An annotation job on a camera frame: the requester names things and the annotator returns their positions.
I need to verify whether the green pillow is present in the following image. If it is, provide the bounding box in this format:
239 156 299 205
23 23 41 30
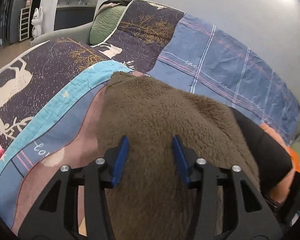
89 3 126 45

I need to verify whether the grey armchair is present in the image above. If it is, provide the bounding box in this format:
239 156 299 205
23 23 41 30
30 22 93 47

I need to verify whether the white wire rack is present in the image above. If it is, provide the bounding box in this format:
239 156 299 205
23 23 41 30
18 7 31 42

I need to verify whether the brown fleece garment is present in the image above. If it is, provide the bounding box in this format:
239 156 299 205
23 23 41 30
97 72 260 239

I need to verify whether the white cat figurine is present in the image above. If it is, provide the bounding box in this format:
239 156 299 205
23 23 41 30
31 7 43 38

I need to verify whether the black folded garment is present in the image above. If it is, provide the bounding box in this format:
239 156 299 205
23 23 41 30
230 108 280 195

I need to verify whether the dark deer-print quilt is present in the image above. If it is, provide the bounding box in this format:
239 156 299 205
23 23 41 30
0 0 184 228

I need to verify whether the blue plaid pillow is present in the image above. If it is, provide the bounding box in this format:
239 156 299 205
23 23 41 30
149 14 300 144

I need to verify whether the pink puffer jacket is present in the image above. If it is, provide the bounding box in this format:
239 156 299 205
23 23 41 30
260 123 295 204

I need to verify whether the orange puffer jacket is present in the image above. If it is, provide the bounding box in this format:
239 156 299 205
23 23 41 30
288 147 300 173

